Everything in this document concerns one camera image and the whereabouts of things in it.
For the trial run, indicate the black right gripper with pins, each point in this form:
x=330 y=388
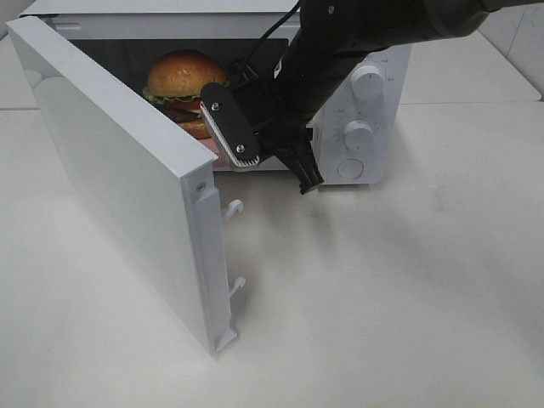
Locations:
x=279 y=108

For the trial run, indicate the round white door button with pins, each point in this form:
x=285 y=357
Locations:
x=350 y=169

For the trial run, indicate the white microwave knob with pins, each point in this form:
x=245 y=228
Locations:
x=356 y=134
x=367 y=81

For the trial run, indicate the pink round plate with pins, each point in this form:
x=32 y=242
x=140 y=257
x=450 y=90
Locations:
x=210 y=144

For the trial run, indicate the white microwave door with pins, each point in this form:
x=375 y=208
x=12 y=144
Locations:
x=148 y=182

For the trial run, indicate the toy burger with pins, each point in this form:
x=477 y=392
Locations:
x=174 y=86

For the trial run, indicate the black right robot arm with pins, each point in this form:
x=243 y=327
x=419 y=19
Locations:
x=334 y=36

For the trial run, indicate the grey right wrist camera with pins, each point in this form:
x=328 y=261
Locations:
x=229 y=127

